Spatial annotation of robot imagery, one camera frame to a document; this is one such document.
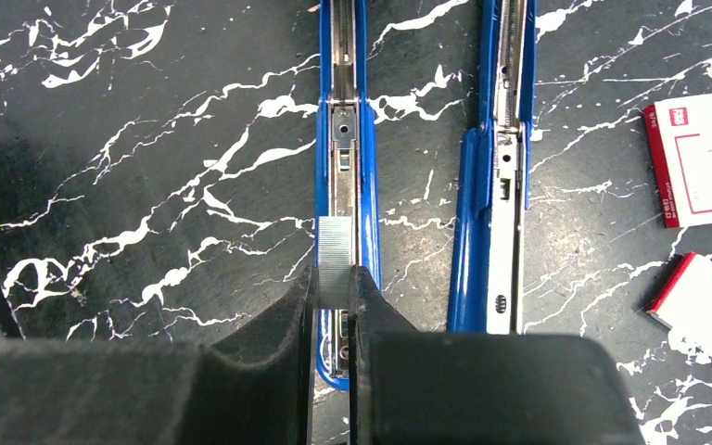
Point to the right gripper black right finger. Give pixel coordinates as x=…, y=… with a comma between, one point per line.
x=413, y=387

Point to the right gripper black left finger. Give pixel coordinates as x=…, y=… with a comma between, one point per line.
x=252, y=387

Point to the blue stapler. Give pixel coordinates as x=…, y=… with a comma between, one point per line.
x=486, y=288
x=345, y=164

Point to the small white staple strip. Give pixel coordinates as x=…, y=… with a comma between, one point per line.
x=335, y=252

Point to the staple box tray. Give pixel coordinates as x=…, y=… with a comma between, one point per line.
x=684, y=305

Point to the red white staple box sleeve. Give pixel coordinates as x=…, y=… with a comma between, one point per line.
x=679, y=134

